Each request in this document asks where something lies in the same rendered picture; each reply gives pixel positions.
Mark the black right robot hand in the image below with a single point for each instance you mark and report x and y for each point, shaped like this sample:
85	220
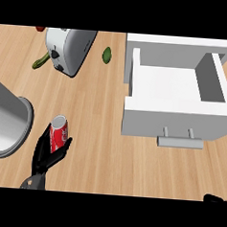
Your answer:
214	199

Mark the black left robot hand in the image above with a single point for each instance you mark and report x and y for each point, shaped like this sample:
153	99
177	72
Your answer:
42	155

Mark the red soda can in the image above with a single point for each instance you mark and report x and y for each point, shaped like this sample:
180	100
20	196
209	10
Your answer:
58	133

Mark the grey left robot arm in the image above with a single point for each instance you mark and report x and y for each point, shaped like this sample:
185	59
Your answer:
33	182

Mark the white open drawer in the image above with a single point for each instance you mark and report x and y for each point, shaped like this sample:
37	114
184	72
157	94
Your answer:
180	97

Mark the grey metal pot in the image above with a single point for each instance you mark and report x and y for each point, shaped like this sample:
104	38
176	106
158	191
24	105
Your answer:
7	120

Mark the green cucumber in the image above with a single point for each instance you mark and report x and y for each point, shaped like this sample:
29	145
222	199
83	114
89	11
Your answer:
40	61

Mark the silver toaster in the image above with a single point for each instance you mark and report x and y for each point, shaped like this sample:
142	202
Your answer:
69	50

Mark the green avocado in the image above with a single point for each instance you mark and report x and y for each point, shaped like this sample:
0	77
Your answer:
107	55

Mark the red vegetable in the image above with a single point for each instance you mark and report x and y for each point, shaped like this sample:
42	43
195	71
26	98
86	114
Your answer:
40	28

